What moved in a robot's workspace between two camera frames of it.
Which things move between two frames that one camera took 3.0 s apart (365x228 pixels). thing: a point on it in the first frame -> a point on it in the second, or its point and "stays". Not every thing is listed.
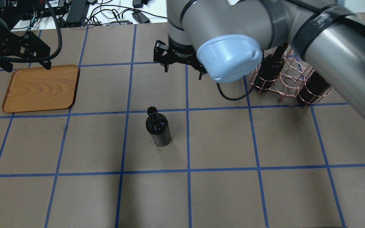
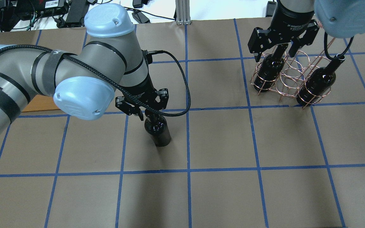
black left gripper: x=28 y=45 -> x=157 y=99
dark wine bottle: x=157 y=125 stays
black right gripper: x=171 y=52 -> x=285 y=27
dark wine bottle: x=315 y=87 stays
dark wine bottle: x=271 y=66 stays
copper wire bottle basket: x=282 y=72 stays
